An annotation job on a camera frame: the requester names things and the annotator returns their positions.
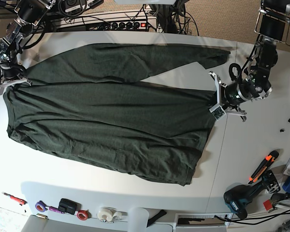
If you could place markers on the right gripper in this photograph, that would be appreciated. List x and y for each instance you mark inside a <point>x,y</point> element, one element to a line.
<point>12,75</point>

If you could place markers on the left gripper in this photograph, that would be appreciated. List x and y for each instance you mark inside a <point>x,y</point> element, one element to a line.
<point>222,107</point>

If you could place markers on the dark green t-shirt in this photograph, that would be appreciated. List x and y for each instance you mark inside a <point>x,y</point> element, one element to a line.
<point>92,105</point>

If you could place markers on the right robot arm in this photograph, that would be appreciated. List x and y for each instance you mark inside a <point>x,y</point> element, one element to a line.
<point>29,15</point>

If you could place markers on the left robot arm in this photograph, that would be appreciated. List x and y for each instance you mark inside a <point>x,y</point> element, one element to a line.
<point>251,81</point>

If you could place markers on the orange black utility knife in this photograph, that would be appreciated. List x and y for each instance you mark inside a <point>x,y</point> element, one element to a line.
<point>263,166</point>

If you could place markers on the red square tag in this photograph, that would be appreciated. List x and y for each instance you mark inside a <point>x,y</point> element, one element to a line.
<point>268,205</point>

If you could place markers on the red black screwdriver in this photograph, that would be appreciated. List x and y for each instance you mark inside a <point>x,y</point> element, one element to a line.
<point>16,199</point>

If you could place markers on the black power strip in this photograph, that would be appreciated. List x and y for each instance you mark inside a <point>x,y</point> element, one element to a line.
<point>110,26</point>

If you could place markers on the purple tape roll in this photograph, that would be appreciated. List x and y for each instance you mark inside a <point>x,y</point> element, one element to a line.
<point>41,206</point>

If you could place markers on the white paper roll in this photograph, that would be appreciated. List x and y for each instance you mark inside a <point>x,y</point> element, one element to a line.
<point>137,219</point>

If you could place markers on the red tape roll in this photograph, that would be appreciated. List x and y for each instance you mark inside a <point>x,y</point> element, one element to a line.
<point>82,215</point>

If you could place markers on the clear tape dispenser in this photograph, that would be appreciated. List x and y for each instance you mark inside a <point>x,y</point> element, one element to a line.
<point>110,215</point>

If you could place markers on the teal black cordless drill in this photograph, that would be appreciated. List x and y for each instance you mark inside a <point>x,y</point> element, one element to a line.
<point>240,196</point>

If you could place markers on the black action camera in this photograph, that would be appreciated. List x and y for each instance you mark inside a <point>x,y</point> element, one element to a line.
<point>67,206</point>

